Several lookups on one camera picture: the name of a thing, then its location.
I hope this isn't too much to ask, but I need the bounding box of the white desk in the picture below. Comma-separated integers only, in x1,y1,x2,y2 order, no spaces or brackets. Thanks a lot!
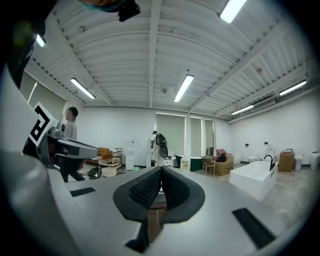
146,149,176,168

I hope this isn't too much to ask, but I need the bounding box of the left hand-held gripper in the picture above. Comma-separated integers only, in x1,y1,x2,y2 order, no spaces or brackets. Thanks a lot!
22,101,100,173

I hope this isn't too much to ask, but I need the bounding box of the ceiling air vent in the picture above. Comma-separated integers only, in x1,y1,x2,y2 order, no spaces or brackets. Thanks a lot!
249,97,276,111

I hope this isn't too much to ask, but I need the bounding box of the wooden chair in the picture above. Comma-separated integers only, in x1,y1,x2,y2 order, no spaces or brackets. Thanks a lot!
202,156,217,176

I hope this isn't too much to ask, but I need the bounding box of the large cardboard box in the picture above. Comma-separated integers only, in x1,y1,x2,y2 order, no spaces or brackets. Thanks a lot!
202,154,235,177

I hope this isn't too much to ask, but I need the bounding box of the ceiling tube light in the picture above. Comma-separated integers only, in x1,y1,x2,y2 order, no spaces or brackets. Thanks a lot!
35,33,47,49
230,104,255,116
219,0,248,25
279,79,308,97
173,73,195,103
70,77,97,100

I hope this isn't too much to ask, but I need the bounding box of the orange label pump bottle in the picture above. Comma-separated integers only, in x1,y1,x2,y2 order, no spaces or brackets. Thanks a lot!
180,153,191,172

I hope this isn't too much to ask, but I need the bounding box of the pink cloth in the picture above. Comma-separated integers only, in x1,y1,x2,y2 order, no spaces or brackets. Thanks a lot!
215,148,232,158

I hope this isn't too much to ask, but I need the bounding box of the grey window blind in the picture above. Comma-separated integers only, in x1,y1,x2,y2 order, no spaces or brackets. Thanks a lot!
204,119,215,151
155,113,186,166
190,116,202,158

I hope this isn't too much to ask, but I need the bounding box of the metal shelf rack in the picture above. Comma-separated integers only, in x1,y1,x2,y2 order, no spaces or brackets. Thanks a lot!
114,147,124,166

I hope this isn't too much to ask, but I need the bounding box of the black head-mounted camera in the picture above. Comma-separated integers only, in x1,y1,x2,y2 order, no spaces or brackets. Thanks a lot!
117,1,142,23

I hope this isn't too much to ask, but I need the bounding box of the green bathtub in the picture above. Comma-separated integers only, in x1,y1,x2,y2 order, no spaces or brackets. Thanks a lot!
174,154,203,173

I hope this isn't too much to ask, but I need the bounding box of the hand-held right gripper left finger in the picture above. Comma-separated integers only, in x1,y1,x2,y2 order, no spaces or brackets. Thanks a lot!
65,166,163,256

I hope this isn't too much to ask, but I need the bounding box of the orange sofa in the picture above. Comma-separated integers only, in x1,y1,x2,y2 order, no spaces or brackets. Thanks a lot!
86,147,114,165

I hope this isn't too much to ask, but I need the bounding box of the round beige side table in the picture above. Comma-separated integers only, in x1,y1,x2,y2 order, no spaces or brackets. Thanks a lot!
98,156,123,179

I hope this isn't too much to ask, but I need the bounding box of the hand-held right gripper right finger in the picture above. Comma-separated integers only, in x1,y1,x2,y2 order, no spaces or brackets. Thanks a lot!
152,166,298,256

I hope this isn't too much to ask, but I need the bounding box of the black oval toilet seat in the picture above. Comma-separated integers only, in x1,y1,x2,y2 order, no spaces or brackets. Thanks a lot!
157,142,169,159

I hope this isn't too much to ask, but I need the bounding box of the person's black clothing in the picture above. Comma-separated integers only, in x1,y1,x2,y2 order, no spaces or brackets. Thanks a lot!
4,0,47,90

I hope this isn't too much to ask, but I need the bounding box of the small cardboard box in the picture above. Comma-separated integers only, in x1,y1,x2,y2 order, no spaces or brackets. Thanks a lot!
278,149,294,173

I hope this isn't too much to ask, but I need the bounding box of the white water dispenser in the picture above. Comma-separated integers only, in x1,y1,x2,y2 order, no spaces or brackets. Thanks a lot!
124,136,136,172

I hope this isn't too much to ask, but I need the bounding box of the black bathtub faucet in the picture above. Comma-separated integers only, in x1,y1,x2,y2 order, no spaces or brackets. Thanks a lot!
263,154,276,172

